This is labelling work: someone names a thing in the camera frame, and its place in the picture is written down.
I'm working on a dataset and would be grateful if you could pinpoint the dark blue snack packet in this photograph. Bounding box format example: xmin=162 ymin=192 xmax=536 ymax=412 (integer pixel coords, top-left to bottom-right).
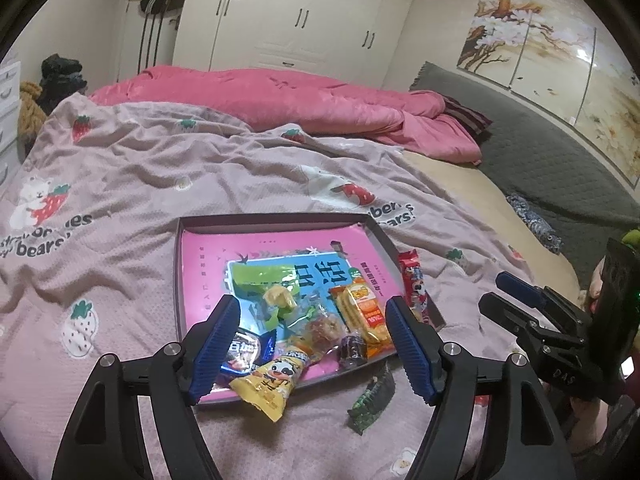
xmin=220 ymin=328 xmax=277 ymax=378

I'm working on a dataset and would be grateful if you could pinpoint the black green snack packet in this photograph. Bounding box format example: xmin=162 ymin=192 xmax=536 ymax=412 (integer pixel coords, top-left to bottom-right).
xmin=347 ymin=362 xmax=396 ymax=436

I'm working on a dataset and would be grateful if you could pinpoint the small dark jelly packet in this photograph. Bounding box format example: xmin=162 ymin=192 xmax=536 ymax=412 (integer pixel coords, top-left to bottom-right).
xmin=338 ymin=333 xmax=368 ymax=370

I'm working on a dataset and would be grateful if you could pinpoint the yellow cartoon snack packet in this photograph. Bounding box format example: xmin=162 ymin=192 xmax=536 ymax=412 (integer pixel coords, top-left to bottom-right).
xmin=230 ymin=344 xmax=311 ymax=422

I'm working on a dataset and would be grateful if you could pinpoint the clear candy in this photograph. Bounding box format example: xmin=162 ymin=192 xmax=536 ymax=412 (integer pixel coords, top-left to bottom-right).
xmin=293 ymin=311 xmax=347 ymax=363

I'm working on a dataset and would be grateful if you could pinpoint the person's right hand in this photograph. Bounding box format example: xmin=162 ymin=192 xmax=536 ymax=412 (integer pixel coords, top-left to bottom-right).
xmin=581 ymin=259 xmax=640 ymax=461

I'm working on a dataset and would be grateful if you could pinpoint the blue patterned cloth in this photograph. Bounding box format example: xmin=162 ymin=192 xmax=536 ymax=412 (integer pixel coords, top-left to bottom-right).
xmin=506 ymin=194 xmax=562 ymax=255

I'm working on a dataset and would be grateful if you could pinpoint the orange cracker packet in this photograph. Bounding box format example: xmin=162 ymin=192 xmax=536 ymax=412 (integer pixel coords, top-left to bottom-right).
xmin=330 ymin=278 xmax=393 ymax=356

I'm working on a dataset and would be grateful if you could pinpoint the red cartoon candy packet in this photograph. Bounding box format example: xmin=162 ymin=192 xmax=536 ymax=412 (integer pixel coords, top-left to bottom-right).
xmin=399 ymin=249 xmax=431 ymax=324

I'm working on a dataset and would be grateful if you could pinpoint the pink blue book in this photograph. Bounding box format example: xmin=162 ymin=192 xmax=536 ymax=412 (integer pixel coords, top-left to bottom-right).
xmin=179 ymin=224 xmax=407 ymax=403

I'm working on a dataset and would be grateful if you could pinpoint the grey padded headboard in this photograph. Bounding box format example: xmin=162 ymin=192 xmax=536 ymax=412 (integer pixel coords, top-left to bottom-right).
xmin=411 ymin=62 xmax=639 ymax=288

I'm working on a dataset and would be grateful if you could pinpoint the grey shallow box tray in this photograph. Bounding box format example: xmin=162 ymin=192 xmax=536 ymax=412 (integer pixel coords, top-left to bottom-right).
xmin=173 ymin=212 xmax=447 ymax=406

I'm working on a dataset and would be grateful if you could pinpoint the dark striped pillow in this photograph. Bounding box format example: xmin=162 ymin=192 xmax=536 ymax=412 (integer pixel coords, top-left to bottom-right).
xmin=442 ymin=96 xmax=492 ymax=136

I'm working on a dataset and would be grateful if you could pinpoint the pink strawberry bedspread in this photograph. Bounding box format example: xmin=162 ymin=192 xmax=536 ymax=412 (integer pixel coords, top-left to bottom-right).
xmin=1 ymin=96 xmax=532 ymax=479

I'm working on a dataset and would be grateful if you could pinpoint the pink quilt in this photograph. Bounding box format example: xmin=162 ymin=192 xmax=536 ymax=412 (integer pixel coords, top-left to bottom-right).
xmin=90 ymin=65 xmax=482 ymax=165

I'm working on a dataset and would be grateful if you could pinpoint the white drawer cabinet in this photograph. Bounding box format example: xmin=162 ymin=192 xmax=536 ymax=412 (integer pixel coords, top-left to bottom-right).
xmin=0 ymin=61 xmax=22 ymax=184

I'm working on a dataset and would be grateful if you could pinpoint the pile of dark clothes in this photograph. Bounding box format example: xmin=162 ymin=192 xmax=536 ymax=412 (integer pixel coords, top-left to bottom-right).
xmin=37 ymin=53 xmax=88 ymax=115

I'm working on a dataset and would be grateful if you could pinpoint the white wardrobe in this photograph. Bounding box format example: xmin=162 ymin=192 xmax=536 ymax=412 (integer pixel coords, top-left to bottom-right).
xmin=172 ymin=0 xmax=413 ymax=88

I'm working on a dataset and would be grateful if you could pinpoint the flower tree wall painting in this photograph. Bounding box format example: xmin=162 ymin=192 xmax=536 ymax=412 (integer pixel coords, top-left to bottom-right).
xmin=457 ymin=0 xmax=639 ymax=184

